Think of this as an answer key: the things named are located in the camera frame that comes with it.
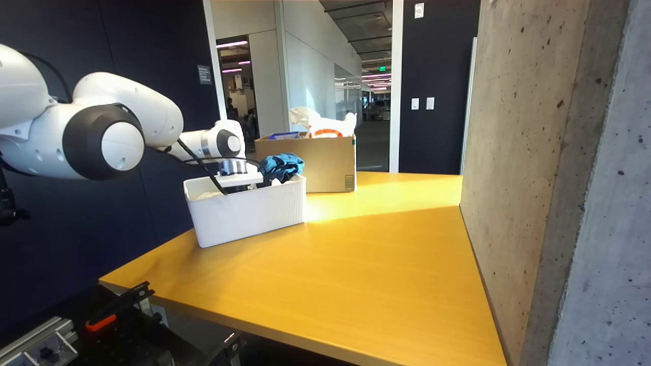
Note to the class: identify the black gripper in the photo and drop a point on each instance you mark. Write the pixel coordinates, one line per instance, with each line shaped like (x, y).
(236, 173)

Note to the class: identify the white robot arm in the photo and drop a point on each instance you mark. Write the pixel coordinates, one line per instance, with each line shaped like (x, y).
(103, 128)

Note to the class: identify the white plastic basket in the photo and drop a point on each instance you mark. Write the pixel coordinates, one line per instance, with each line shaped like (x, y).
(220, 219)

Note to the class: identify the dark teal cloth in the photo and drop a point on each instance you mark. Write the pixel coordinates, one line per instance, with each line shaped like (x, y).
(280, 168)

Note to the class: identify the cardboard box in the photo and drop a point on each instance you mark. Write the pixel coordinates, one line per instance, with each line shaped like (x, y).
(329, 164)

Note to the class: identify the white orange bag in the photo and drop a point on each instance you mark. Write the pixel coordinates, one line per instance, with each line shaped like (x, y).
(314, 125)

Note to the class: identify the black equipment cart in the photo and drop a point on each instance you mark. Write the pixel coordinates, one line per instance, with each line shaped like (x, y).
(110, 330)

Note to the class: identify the concrete pillar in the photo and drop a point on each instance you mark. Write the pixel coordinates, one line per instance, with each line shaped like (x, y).
(556, 179)

